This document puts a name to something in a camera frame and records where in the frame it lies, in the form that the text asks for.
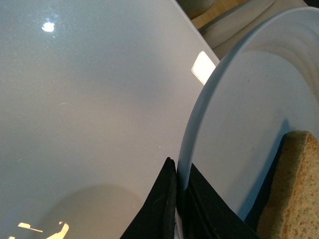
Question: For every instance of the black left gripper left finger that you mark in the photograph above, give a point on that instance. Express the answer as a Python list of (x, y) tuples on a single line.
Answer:
[(156, 218)]

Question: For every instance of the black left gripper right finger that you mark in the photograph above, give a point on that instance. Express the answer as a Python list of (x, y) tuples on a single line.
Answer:
[(205, 215)]

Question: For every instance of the toasted bread slice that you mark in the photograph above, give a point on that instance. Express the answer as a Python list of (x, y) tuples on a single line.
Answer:
[(292, 210)]

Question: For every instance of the white round plate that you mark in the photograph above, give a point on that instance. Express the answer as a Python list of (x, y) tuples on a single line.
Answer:
[(264, 87)]

